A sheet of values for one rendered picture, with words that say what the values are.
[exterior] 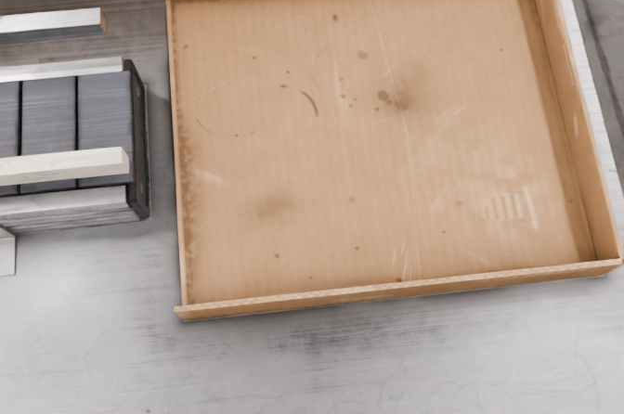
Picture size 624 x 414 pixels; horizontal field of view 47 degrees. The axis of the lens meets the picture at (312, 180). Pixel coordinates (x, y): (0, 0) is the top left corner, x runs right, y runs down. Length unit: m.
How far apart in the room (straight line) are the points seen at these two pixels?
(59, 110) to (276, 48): 0.17
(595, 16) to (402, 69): 1.14
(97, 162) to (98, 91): 0.08
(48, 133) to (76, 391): 0.18
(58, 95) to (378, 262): 0.25
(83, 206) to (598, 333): 0.36
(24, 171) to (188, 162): 0.12
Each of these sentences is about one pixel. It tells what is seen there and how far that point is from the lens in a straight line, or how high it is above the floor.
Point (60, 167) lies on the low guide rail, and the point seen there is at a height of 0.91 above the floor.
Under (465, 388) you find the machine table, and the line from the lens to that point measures 0.52.
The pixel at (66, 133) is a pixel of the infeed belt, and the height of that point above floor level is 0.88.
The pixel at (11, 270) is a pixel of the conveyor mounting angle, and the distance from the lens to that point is 0.56.
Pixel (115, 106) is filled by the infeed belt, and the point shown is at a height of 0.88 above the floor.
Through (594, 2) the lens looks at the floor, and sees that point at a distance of 1.71.
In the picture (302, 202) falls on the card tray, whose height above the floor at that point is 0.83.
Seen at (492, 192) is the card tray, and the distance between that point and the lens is 0.55.
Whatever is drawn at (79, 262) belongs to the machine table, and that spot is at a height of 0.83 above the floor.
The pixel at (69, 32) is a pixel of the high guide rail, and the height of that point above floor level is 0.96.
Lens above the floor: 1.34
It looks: 71 degrees down
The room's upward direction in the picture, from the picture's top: 2 degrees clockwise
